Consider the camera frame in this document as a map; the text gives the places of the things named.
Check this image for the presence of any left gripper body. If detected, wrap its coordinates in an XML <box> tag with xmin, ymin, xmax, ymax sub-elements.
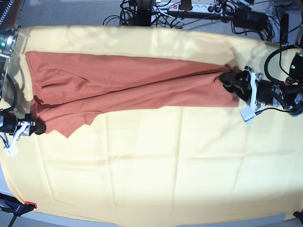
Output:
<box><xmin>243</xmin><ymin>66</ymin><xmax>284</xmax><ymax>110</ymax></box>

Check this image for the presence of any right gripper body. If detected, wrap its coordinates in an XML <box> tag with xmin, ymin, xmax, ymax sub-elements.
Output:
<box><xmin>0</xmin><ymin>111</ymin><xmax>36</xmax><ymax>139</ymax></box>

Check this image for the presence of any terracotta orange T-shirt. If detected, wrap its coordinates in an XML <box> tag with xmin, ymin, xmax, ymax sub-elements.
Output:
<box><xmin>25</xmin><ymin>51</ymin><xmax>239</xmax><ymax>137</ymax></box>

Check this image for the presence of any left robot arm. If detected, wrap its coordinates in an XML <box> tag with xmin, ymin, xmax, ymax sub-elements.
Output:
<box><xmin>219</xmin><ymin>24</ymin><xmax>303</xmax><ymax>124</ymax></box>

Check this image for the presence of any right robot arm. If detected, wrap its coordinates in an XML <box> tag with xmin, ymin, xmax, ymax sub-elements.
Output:
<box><xmin>0</xmin><ymin>0</ymin><xmax>46</xmax><ymax>139</ymax></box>

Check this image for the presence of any black power adapter box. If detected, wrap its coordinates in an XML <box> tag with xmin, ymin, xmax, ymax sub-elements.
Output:
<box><xmin>233</xmin><ymin>9</ymin><xmax>267</xmax><ymax>26</ymax></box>

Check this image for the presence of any black upright box right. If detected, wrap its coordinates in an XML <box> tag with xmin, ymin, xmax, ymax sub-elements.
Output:
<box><xmin>279</xmin><ymin>13</ymin><xmax>289</xmax><ymax>45</ymax></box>

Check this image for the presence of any blue black bar clamp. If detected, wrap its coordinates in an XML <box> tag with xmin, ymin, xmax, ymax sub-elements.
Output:
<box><xmin>0</xmin><ymin>193</ymin><xmax>37</xmax><ymax>227</ymax></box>

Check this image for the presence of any yellow table cloth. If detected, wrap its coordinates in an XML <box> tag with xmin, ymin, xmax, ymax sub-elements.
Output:
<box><xmin>0</xmin><ymin>26</ymin><xmax>303</xmax><ymax>227</ymax></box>

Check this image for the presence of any white power strip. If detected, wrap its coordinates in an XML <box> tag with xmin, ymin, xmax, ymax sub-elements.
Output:
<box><xmin>154</xmin><ymin>2</ymin><xmax>233</xmax><ymax>18</ymax></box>

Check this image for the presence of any black clamp right corner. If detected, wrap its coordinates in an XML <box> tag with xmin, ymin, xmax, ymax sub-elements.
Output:
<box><xmin>293</xmin><ymin>211</ymin><xmax>303</xmax><ymax>225</ymax></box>

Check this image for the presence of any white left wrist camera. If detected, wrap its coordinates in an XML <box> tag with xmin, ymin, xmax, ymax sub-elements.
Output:
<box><xmin>240</xmin><ymin>106</ymin><xmax>256</xmax><ymax>125</ymax></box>

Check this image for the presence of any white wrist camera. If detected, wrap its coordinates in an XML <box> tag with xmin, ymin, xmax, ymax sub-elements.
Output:
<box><xmin>240</xmin><ymin>106</ymin><xmax>256</xmax><ymax>125</ymax></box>
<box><xmin>4</xmin><ymin>145</ymin><xmax>19</xmax><ymax>157</ymax></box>

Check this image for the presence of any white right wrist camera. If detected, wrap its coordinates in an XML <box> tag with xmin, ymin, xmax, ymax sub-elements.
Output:
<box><xmin>4</xmin><ymin>145</ymin><xmax>19</xmax><ymax>157</ymax></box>

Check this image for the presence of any black table stand post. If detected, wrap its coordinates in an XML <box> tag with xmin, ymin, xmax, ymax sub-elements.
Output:
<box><xmin>135</xmin><ymin>0</ymin><xmax>154</xmax><ymax>27</ymax></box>

